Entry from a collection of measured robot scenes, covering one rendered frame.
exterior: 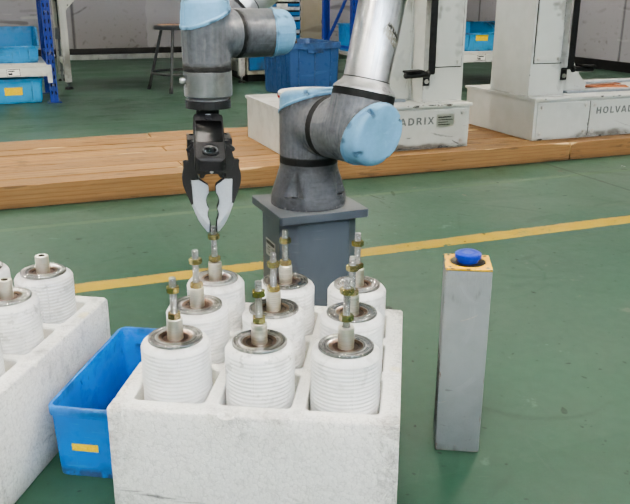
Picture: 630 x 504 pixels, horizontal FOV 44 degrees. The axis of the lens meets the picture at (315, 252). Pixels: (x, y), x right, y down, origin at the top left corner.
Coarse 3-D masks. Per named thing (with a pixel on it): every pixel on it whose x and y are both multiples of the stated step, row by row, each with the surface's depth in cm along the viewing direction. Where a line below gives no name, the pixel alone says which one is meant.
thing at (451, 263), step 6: (444, 258) 122; (450, 258) 121; (456, 258) 121; (486, 258) 121; (450, 264) 119; (456, 264) 118; (462, 264) 118; (468, 264) 118; (474, 264) 118; (480, 264) 118; (486, 264) 119; (462, 270) 117; (468, 270) 117; (474, 270) 117; (480, 270) 117; (486, 270) 116; (492, 270) 116
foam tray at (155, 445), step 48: (384, 336) 135; (384, 384) 110; (144, 432) 105; (192, 432) 104; (240, 432) 103; (288, 432) 102; (336, 432) 101; (384, 432) 100; (144, 480) 107; (192, 480) 106; (240, 480) 105; (288, 480) 104; (336, 480) 103; (384, 480) 103
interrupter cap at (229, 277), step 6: (204, 270) 133; (222, 270) 133; (228, 270) 133; (204, 276) 131; (222, 276) 132; (228, 276) 131; (234, 276) 131; (204, 282) 128; (210, 282) 128; (216, 282) 128; (222, 282) 128; (228, 282) 128; (234, 282) 129
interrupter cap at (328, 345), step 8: (328, 336) 108; (336, 336) 108; (360, 336) 108; (320, 344) 105; (328, 344) 106; (336, 344) 106; (360, 344) 106; (368, 344) 106; (328, 352) 103; (336, 352) 103; (344, 352) 104; (352, 352) 103; (360, 352) 104; (368, 352) 103
